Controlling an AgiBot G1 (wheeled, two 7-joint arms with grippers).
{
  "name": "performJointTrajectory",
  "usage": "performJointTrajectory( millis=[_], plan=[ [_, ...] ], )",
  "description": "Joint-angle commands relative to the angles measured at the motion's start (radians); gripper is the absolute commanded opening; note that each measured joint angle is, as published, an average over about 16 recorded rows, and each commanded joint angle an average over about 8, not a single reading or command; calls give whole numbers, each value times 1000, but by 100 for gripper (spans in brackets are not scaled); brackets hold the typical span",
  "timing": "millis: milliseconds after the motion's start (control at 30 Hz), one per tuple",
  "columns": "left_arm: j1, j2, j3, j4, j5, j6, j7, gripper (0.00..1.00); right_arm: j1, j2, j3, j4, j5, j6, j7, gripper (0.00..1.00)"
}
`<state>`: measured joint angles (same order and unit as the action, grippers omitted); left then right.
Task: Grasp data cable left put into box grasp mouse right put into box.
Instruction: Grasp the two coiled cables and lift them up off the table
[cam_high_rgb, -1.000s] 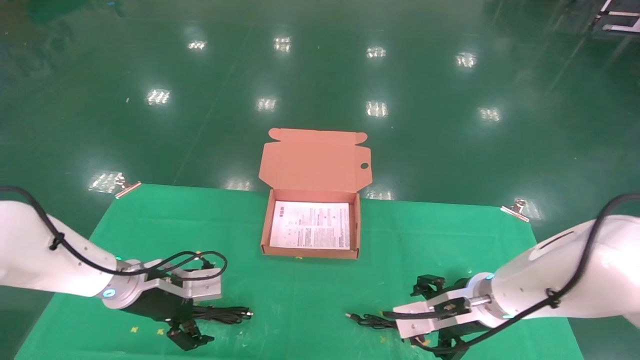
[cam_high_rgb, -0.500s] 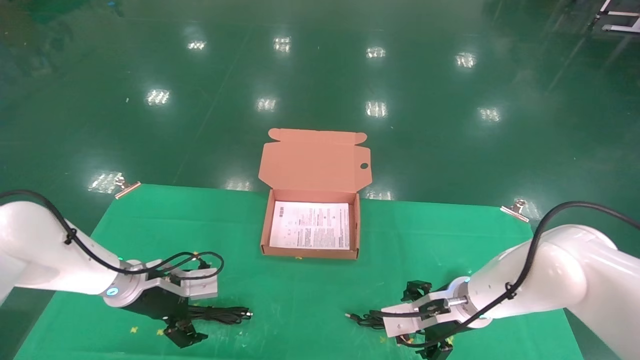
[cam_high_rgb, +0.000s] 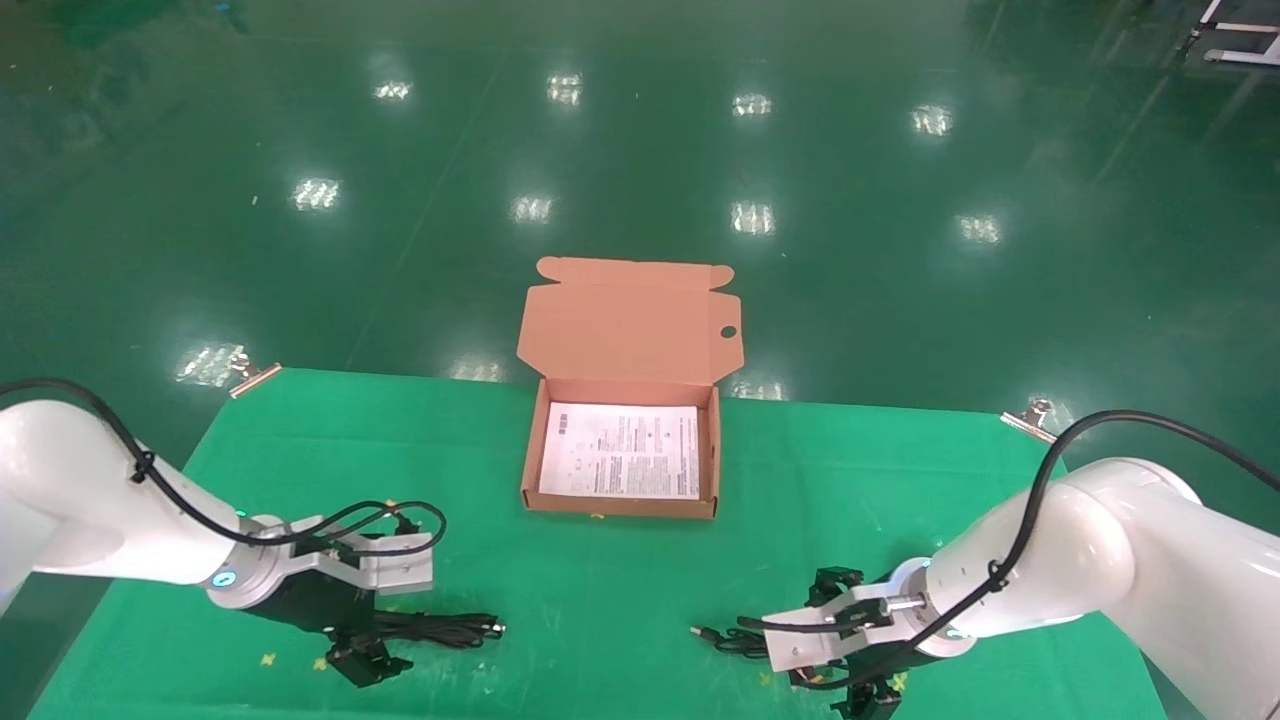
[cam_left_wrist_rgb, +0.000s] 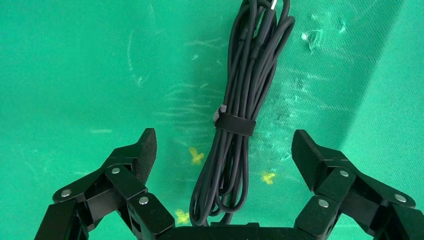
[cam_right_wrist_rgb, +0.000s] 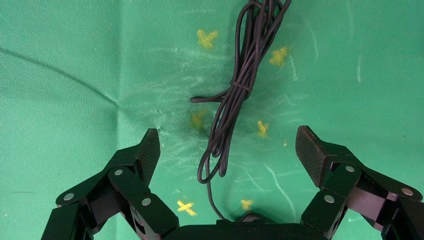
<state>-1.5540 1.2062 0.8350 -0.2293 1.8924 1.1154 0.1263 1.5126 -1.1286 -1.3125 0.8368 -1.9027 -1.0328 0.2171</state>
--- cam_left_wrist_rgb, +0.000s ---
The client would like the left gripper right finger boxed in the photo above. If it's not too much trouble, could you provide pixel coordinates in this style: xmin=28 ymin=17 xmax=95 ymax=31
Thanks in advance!
xmin=291 ymin=129 xmax=424 ymax=240

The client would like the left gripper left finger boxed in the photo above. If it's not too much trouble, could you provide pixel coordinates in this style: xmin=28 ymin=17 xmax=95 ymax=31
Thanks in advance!
xmin=34 ymin=127 xmax=176 ymax=240

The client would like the black data cable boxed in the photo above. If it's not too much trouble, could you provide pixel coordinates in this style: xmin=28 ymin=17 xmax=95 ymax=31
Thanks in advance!
xmin=189 ymin=0 xmax=296 ymax=228

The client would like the green table cloth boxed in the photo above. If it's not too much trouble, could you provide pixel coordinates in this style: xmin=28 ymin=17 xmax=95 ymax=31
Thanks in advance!
xmin=0 ymin=0 xmax=424 ymax=240

